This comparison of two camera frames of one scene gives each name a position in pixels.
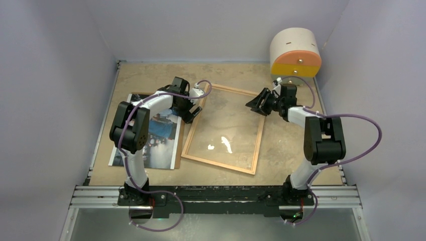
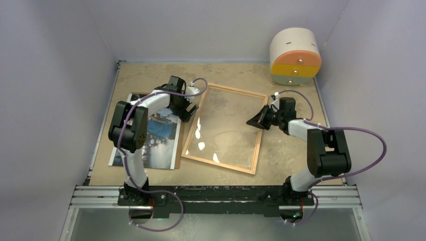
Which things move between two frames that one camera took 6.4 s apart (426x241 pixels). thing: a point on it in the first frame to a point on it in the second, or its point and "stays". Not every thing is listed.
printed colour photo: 165,127 stays
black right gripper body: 276,103 to 275,117
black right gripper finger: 260,100 to 259,119
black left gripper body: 183,110 stays
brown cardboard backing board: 179,151 stays
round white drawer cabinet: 295,56 stays
